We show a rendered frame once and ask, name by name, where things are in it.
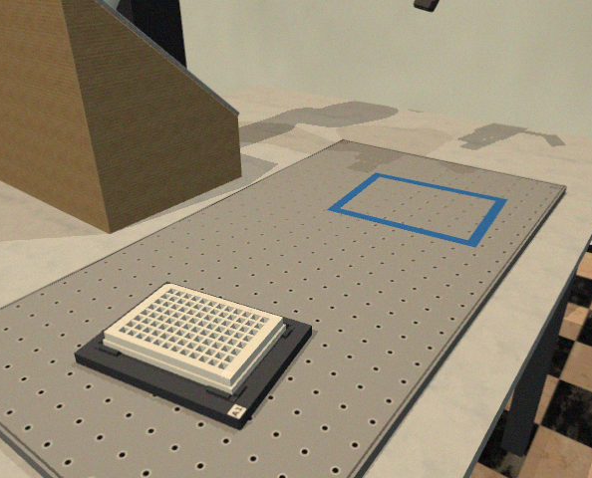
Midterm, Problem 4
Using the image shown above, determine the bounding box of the blue tape rectangle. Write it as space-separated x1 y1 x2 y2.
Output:
327 172 508 248

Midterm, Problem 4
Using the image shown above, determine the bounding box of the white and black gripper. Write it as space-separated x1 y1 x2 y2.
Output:
414 0 440 12

